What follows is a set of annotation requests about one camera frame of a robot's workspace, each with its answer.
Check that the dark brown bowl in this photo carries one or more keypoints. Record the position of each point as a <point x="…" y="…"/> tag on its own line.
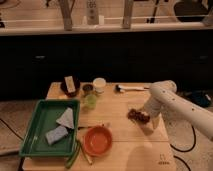
<point x="77" y="87"/>

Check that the yellow-green stick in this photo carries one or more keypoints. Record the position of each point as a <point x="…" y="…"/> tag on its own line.
<point x="87" y="157"/>

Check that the beige block in bowl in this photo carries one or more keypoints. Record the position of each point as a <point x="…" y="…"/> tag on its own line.
<point x="70" y="84"/>

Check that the green cucumber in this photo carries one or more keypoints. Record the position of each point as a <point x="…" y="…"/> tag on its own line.
<point x="73" y="157"/>

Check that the grey folded cloth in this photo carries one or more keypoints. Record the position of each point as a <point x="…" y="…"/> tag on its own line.
<point x="66" y="119"/>

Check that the teal object on floor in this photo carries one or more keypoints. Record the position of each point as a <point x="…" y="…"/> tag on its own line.
<point x="201" y="99"/>

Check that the dark purple grape bunch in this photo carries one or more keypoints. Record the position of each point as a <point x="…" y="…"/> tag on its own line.
<point x="137" y="115"/>

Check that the green plastic tray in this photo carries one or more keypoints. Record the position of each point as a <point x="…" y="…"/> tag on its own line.
<point x="42" y="121"/>

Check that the green translucent cup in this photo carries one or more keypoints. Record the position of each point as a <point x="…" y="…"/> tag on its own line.
<point x="90" y="101"/>

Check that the small dark cup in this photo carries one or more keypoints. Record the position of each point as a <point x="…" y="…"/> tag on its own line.
<point x="87" y="89"/>

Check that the red bowl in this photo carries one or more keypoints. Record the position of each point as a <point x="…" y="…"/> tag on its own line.
<point x="97" y="141"/>

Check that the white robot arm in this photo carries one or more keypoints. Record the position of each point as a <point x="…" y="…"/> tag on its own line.
<point x="163" y="93"/>

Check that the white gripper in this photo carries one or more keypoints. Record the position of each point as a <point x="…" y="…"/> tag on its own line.
<point x="152" y="108"/>

